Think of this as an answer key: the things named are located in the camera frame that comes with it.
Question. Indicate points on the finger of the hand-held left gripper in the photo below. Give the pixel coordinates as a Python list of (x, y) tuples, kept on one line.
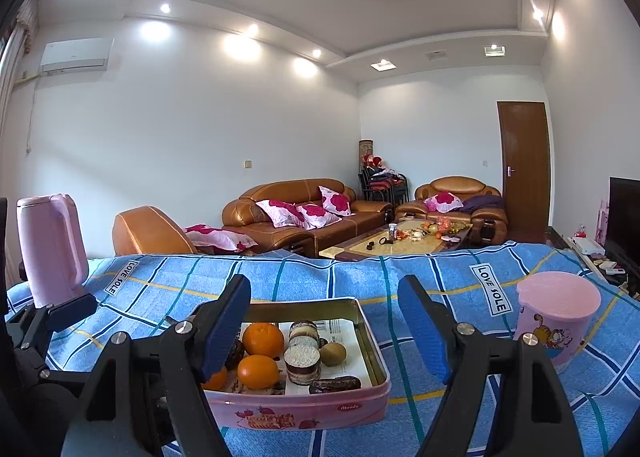
[(72, 312)]

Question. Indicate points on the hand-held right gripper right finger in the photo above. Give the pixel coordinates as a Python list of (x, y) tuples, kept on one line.
[(425, 332)]

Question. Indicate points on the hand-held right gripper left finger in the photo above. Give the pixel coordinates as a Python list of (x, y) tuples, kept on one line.
[(227, 332)]

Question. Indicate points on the walnut stuffed date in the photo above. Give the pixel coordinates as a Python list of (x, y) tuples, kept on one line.
[(335, 384), (236, 352)]

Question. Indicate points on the large orange tangerine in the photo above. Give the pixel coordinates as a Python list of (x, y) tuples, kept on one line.
[(262, 339)]

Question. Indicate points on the medium orange tangerine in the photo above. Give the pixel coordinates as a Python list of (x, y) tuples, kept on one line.
[(257, 372)]

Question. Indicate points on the small orange tangerine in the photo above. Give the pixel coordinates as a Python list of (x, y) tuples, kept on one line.
[(217, 381)]

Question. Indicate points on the round layered cake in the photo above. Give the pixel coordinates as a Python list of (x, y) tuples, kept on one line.
[(302, 329), (302, 362)]

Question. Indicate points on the brown kiwi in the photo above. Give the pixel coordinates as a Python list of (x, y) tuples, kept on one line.
[(332, 353)]

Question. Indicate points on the pink biscuit tin box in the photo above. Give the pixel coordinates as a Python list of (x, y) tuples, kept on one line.
[(300, 412)]

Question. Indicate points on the pink electric kettle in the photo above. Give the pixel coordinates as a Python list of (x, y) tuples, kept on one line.
[(50, 247)]

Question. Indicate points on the wooden coffee table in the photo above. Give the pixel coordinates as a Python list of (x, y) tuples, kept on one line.
[(400, 247)]

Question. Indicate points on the blue plaid cloth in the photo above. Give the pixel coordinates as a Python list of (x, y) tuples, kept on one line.
[(350, 277)]

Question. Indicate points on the pink floral blanket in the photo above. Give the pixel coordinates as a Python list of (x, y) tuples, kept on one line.
[(215, 237)]

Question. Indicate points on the snack pile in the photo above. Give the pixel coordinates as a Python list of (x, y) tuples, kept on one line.
[(435, 228)]

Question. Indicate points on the metal can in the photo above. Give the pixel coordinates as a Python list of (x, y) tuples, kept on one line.
[(393, 231)]

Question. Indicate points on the orange leather armchair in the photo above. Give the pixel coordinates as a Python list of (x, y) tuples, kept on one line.
[(460, 184), (145, 232)]

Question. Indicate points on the pink cartoon cup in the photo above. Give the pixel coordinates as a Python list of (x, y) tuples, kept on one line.
[(555, 317)]

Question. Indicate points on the pink floral pillow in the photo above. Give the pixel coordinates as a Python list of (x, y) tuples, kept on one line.
[(317, 216), (444, 202), (336, 201), (280, 212)]

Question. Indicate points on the purple cloth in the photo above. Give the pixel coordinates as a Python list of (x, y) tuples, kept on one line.
[(482, 202)]

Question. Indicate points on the stacked dark chairs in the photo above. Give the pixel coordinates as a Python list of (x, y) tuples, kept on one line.
[(385, 184)]

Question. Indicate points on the orange leather sofa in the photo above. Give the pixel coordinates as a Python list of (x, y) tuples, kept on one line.
[(280, 187)]

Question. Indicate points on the red plush toy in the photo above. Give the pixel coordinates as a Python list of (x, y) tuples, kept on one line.
[(375, 160)]

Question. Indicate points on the white box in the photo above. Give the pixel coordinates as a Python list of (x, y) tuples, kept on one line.
[(587, 244)]

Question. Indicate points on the brown wooden door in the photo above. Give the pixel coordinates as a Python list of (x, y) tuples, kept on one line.
[(525, 172)]

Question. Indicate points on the tall brown floor vase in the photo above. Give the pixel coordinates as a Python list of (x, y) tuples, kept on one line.
[(365, 149)]

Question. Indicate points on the black flat television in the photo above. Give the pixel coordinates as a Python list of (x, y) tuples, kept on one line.
[(625, 222)]

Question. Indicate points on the square ceiling light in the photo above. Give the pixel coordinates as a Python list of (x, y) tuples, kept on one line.
[(383, 65), (494, 50)]

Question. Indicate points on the window curtain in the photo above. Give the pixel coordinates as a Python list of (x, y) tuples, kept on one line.
[(27, 22)]

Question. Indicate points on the white wall air conditioner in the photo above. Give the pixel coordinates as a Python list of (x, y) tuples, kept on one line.
[(75, 54)]

